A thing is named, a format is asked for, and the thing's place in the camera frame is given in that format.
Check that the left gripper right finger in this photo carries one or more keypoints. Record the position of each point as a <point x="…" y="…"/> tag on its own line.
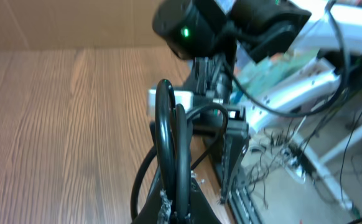
<point x="200" y="211"/>

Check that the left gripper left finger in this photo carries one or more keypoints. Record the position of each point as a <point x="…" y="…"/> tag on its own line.
<point x="157" y="209"/>

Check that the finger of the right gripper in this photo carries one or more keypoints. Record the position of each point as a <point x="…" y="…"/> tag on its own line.
<point x="227" y="155"/>

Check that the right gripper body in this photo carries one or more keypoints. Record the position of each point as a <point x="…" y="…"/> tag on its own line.
<point x="206" y="95"/>

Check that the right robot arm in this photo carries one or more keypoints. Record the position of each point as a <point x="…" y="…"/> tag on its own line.
<point x="202" y="32"/>

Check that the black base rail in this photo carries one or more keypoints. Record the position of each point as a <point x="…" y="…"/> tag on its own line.
<point x="243" y="208"/>

